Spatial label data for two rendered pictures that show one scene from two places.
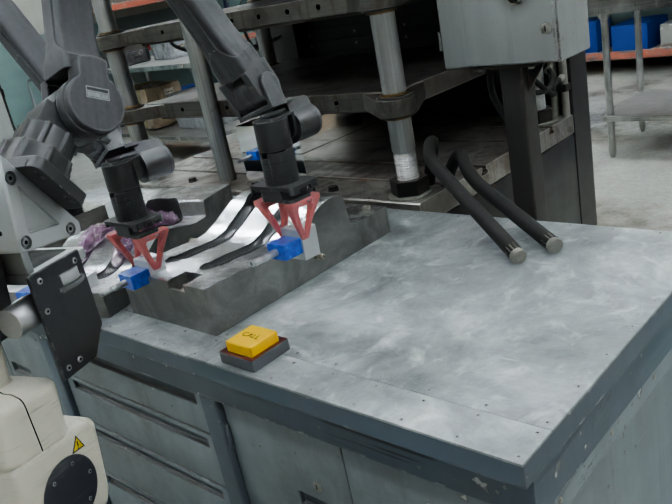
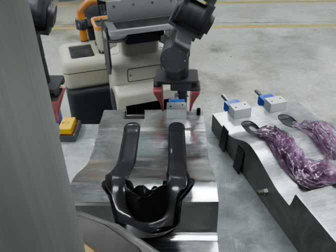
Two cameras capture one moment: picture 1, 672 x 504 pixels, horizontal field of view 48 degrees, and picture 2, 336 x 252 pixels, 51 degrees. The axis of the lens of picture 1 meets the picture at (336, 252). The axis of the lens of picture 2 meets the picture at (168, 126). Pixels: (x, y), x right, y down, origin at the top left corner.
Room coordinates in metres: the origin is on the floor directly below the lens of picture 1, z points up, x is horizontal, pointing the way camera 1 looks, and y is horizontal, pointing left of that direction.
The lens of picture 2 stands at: (1.87, -0.20, 1.37)
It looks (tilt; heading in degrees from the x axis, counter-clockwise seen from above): 34 degrees down; 136
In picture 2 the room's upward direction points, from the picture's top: 1 degrees counter-clockwise
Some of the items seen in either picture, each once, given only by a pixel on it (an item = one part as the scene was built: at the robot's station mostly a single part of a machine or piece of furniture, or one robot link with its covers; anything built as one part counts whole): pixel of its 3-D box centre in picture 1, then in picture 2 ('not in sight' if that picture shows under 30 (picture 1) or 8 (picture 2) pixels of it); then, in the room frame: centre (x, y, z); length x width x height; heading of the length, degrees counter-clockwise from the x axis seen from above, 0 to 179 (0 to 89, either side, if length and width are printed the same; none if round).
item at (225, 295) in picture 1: (261, 240); (147, 181); (1.45, 0.14, 0.87); 0.50 x 0.26 x 0.14; 134
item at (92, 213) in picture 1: (63, 226); not in sight; (2.01, 0.72, 0.84); 0.20 x 0.15 x 0.07; 134
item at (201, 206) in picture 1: (131, 244); (307, 159); (1.65, 0.46, 0.86); 0.50 x 0.26 x 0.11; 152
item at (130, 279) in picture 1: (130, 280); (176, 105); (1.30, 0.38, 0.89); 0.13 x 0.05 x 0.05; 134
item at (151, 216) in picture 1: (129, 207); (176, 67); (1.33, 0.35, 1.02); 0.10 x 0.07 x 0.07; 44
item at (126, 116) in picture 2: (187, 287); (135, 120); (1.26, 0.27, 0.87); 0.05 x 0.05 x 0.04; 44
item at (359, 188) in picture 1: (336, 156); not in sight; (2.49, -0.07, 0.76); 1.30 x 0.84 x 0.07; 44
